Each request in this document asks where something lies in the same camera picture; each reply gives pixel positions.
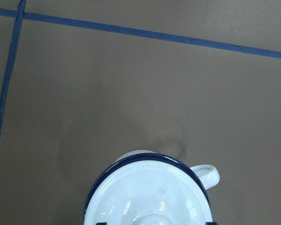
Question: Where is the white enamel mug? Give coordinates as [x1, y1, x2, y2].
[114, 150, 155, 163]

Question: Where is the white enamel mug lid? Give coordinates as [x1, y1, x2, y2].
[83, 153, 220, 225]

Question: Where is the brown cardboard table cover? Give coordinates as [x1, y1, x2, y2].
[0, 0, 281, 225]

